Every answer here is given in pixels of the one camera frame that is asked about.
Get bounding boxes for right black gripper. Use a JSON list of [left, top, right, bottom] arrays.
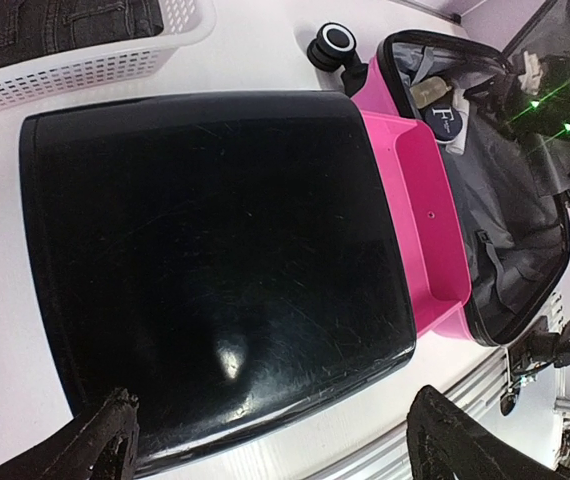
[[499, 49, 570, 146]]

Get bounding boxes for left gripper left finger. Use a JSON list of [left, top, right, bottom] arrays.
[[0, 388, 140, 479]]

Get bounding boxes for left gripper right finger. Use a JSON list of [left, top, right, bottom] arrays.
[[407, 385, 562, 479]]

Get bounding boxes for clear glass perfume bottle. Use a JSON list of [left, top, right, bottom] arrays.
[[410, 76, 452, 109]]

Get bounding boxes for pink hard-shell suitcase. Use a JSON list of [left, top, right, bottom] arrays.
[[307, 19, 570, 346]]

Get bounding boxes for pink and black case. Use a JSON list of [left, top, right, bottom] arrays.
[[18, 91, 471, 477]]

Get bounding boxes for white plastic mesh basket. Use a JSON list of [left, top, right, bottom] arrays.
[[0, 1, 216, 111]]

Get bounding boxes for black jeans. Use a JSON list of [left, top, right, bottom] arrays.
[[0, 0, 164, 68]]

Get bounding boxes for white cosmetic tube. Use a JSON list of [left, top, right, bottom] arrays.
[[445, 88, 470, 156]]

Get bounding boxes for navy round powder compact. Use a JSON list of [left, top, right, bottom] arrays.
[[422, 104, 461, 143]]

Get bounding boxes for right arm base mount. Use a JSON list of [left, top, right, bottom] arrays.
[[499, 346, 554, 417]]

